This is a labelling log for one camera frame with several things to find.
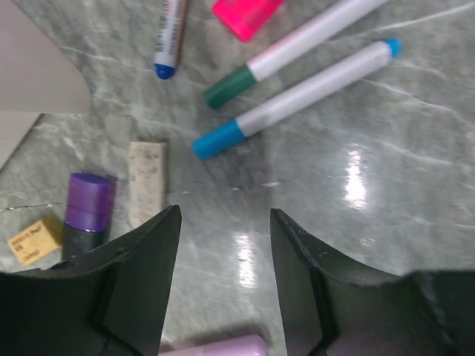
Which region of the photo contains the blue whiteboard pen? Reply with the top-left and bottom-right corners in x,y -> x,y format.
154,0 -> 188,80

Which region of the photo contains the green cap white marker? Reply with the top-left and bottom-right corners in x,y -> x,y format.
203,0 -> 387,109

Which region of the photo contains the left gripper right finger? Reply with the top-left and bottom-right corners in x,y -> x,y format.
270,209 -> 408,355

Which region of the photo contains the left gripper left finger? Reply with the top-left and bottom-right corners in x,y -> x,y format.
47,205 -> 182,355

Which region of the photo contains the blue cap white marker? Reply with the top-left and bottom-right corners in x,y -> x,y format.
192,38 -> 402,159

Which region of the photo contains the pink lilac highlighter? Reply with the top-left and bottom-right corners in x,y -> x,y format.
160,334 -> 269,356

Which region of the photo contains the white eraser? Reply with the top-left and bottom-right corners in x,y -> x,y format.
128,142 -> 168,228

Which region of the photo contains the black purple highlighter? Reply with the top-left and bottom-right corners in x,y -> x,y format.
62,173 -> 115,260

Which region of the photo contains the white bottom drawer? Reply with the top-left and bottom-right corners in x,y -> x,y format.
1,1 -> 91,165

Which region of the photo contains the black pink highlighter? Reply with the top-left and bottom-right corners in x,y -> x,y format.
212,0 -> 284,43

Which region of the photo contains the yellow eraser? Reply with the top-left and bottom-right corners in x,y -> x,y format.
7,215 -> 63,266

